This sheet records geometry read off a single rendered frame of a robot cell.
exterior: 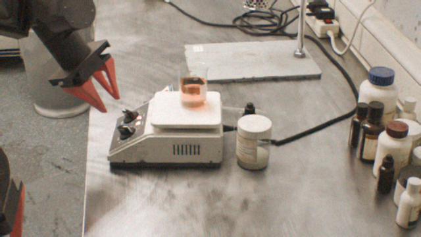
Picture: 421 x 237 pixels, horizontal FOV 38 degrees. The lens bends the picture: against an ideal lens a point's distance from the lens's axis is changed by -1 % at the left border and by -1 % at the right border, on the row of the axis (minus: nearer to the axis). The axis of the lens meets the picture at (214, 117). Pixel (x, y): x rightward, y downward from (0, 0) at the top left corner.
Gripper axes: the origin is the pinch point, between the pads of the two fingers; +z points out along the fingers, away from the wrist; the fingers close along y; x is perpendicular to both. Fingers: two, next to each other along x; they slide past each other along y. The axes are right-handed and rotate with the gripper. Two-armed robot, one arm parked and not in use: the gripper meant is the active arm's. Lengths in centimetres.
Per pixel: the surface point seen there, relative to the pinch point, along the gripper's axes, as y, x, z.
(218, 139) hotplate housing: 6.1, -12.3, 14.1
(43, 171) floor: 25, 130, 52
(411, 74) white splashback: 43, -26, 31
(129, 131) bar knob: -0.4, -0.5, 6.5
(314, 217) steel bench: 2.3, -28.4, 26.8
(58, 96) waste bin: 59, 152, 41
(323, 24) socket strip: 67, 8, 30
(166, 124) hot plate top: 2.6, -7.2, 7.4
